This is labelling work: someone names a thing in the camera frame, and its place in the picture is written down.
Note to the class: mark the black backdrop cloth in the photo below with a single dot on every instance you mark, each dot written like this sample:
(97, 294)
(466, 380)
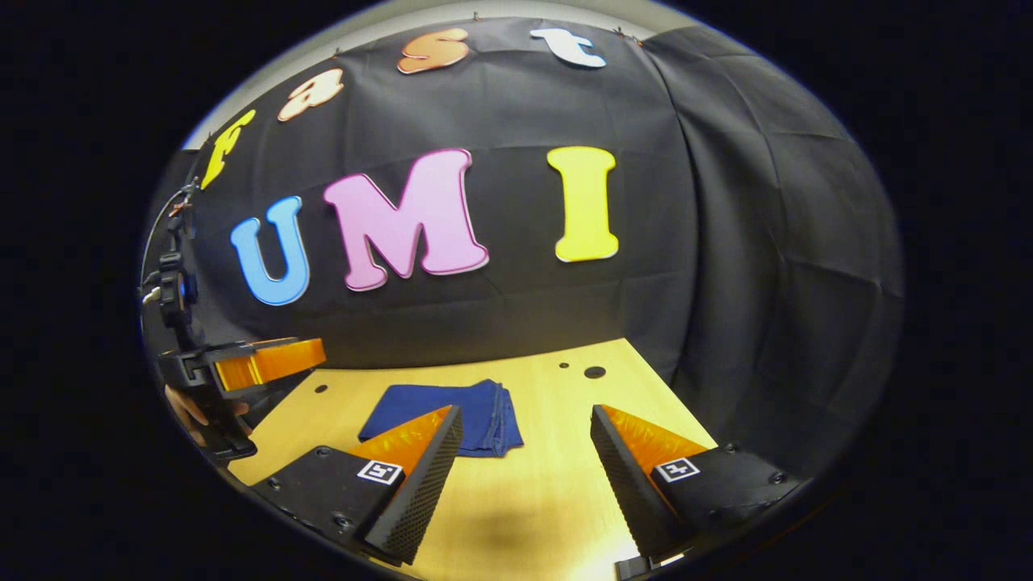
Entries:
(500, 307)

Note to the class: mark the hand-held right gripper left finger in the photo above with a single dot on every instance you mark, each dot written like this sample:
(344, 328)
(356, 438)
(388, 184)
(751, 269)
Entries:
(416, 492)

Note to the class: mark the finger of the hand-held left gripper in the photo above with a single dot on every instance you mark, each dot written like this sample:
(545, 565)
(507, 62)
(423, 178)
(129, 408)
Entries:
(270, 363)

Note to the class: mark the blue jeans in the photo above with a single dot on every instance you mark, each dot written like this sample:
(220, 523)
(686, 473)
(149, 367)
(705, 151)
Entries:
(476, 415)

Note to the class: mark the red clip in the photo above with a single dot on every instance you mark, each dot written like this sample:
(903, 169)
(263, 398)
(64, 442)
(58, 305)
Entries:
(180, 206)

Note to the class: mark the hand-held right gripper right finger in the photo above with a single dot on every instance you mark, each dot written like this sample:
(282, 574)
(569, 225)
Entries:
(633, 484)

